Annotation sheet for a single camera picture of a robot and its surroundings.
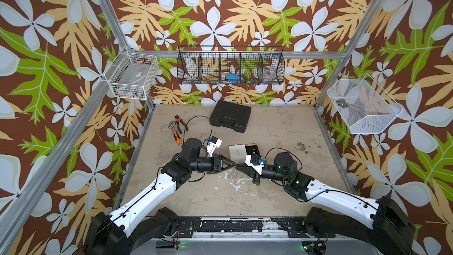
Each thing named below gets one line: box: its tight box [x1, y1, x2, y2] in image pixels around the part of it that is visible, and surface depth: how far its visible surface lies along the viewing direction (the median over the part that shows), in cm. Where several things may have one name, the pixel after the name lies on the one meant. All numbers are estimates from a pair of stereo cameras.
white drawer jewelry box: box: [228, 142, 262, 164], surface depth 98 cm
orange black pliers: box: [175, 114, 189, 134], surface depth 113 cm
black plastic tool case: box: [209, 99, 252, 133], surface depth 112 cm
